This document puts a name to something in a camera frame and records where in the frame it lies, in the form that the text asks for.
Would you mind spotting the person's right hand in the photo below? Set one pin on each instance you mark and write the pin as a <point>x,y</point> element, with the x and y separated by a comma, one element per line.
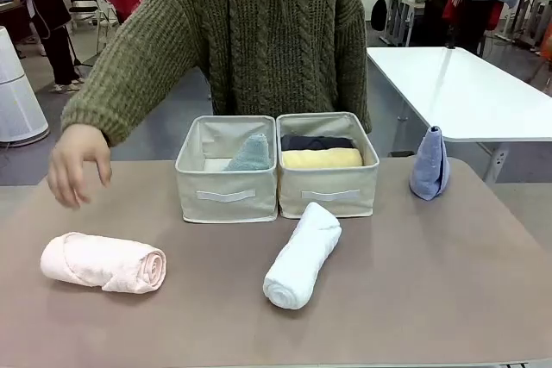
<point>73,157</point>

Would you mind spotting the pink towel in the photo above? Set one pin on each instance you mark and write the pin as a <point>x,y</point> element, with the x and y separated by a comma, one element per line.
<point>95,262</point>

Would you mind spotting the teal cone-folded towel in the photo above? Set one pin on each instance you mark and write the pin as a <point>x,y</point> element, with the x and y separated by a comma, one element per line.
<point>252,154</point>

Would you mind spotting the white towel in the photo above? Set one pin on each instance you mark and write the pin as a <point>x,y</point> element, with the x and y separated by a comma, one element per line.
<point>297,264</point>

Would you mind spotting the yellow towel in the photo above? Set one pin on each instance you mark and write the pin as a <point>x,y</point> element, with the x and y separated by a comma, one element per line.
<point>323,158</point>

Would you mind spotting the periwinkle blue cone-folded towel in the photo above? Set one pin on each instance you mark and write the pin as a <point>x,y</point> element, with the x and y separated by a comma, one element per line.
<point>427,170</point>

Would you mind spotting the person's right forearm green sleeve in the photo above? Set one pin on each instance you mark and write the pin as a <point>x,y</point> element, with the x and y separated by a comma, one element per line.
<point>112,96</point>

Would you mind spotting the white cylindrical air purifier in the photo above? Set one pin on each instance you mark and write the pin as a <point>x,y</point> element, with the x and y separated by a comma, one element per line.
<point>17,101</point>

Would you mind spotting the bystander in black clothes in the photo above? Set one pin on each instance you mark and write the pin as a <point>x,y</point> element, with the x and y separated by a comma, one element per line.
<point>56,40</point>

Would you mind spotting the cream fabric storage basket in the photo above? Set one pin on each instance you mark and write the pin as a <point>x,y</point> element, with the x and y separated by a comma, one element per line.
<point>190,187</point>
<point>366,195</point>

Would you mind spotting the person in green knit sweater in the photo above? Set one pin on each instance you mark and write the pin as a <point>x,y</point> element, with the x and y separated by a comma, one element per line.
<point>280,40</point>

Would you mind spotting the navy rolled towel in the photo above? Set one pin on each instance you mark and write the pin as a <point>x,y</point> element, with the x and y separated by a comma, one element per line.
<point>315,143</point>

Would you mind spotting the black hanging bag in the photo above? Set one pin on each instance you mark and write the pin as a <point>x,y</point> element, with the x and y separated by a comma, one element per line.
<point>379,14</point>

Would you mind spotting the grey background desk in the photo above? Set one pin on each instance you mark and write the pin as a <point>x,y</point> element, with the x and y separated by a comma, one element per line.
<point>407,4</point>

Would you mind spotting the white table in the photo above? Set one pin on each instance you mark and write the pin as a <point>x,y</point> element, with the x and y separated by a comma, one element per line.
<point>453,92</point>

